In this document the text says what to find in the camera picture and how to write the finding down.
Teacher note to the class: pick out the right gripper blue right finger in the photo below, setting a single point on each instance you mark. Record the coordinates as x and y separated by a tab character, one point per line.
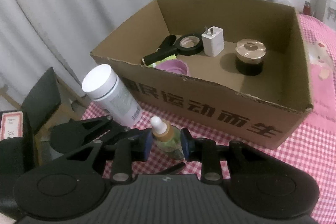
203	150

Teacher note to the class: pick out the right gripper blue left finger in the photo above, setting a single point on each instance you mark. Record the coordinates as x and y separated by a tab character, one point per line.
130	149

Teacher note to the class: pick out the green dropper bottle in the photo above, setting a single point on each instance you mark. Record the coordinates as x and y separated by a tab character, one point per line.
167	138

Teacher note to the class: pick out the white supplement bottle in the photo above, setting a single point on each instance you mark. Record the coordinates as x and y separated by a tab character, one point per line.
104	87

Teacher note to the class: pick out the purple plastic lid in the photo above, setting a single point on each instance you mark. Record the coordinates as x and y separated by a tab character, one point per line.
174	66

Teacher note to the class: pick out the black cylindrical stick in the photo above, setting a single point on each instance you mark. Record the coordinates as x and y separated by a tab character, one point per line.
159	55

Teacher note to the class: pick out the black electrical tape roll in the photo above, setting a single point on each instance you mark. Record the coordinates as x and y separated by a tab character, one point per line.
189	45

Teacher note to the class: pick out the gold lid dark jar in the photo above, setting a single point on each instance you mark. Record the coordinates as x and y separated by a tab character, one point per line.
250	56

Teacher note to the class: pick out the white wall charger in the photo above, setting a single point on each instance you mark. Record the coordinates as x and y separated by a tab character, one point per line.
213	41

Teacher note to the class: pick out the dark wooden chair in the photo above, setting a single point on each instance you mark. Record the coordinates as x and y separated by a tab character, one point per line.
49	103

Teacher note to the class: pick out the brown cardboard box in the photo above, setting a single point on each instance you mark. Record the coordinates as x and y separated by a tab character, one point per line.
264	109

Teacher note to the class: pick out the small red bottle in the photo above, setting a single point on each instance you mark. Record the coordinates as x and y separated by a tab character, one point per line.
307	8

